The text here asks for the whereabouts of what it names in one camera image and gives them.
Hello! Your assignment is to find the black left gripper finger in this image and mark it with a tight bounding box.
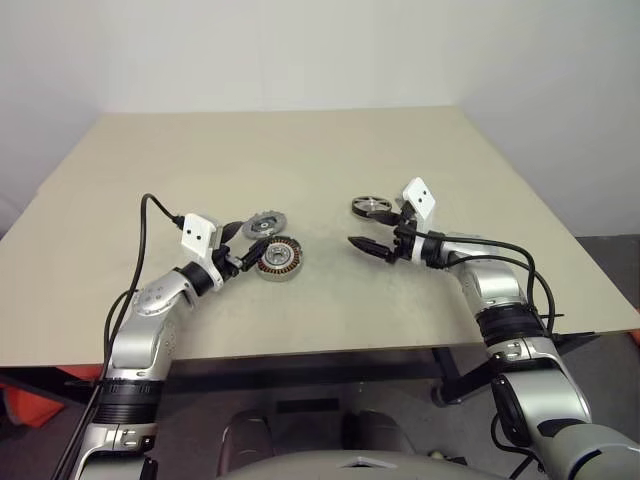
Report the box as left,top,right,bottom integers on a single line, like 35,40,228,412
231,241,268,274
219,221,250,242

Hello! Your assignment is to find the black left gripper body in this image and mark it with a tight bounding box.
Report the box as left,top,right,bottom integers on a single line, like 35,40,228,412
212,234,243,279

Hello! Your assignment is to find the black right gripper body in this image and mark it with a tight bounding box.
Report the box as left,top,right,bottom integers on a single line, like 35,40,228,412
387,205,418,266

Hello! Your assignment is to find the black spoked rotor ring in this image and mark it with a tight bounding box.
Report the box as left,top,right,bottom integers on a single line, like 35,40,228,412
350,195,393,220

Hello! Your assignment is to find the motor stator with copper windings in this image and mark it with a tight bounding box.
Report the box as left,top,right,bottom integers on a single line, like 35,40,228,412
255,235,305,285

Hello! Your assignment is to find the grey toothed motor cover plate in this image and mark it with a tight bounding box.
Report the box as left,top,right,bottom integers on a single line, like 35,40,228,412
241,211,289,240

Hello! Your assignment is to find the black floor tape strip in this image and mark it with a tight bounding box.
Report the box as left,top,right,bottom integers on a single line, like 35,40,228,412
275,397,340,414

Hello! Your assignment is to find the dark rounded shape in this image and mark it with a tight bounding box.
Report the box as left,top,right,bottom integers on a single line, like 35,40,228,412
222,409,277,459

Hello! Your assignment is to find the silver robot torso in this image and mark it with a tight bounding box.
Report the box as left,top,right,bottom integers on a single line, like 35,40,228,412
214,439,474,480

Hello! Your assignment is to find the orange object under table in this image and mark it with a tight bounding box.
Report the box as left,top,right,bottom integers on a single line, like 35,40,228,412
0,364,104,429

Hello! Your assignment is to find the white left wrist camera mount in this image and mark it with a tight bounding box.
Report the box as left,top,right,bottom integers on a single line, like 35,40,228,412
180,213,227,292

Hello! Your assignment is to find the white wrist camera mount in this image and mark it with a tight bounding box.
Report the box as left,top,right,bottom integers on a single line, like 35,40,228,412
401,176,438,265
180,213,227,292

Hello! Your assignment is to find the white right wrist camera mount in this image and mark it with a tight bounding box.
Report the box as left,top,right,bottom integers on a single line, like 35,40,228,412
401,176,438,265

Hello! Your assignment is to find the black table frame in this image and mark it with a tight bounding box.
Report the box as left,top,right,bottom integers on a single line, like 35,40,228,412
0,329,609,409

